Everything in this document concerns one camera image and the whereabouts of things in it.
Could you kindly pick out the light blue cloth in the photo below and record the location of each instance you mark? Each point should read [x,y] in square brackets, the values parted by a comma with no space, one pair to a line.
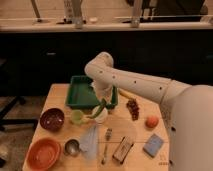
[89,143]

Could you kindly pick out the red grapes bunch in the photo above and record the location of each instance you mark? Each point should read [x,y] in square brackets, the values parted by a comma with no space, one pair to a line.
[133,108]

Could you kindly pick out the blue sponge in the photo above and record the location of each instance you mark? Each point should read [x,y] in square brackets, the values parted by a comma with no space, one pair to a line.
[153,145]

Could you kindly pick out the small metal cup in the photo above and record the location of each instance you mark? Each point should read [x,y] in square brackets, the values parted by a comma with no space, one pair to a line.
[72,148]

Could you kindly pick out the purple bowl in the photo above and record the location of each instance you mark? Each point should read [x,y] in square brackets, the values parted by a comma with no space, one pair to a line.
[52,119]

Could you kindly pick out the green plastic tray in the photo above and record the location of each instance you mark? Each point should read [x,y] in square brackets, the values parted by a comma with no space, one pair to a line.
[81,94]

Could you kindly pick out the orange bowl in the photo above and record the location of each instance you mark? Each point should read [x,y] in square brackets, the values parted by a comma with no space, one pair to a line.
[43,154]

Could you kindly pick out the black and white box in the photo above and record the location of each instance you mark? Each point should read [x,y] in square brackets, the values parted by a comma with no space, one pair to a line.
[123,149]

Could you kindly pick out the yellow banana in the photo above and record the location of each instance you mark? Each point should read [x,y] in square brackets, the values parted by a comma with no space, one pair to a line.
[124,94]

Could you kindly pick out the green cup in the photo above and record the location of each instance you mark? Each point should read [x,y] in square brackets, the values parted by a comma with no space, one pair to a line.
[76,117]

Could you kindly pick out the white cup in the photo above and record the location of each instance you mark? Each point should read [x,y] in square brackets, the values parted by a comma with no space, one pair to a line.
[102,116]

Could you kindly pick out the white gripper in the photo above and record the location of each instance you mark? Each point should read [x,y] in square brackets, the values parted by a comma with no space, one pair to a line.
[102,90]

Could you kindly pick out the orange peach fruit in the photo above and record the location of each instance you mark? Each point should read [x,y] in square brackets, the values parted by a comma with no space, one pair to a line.
[151,122]

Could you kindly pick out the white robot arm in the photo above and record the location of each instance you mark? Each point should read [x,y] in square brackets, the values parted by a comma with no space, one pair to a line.
[187,109]

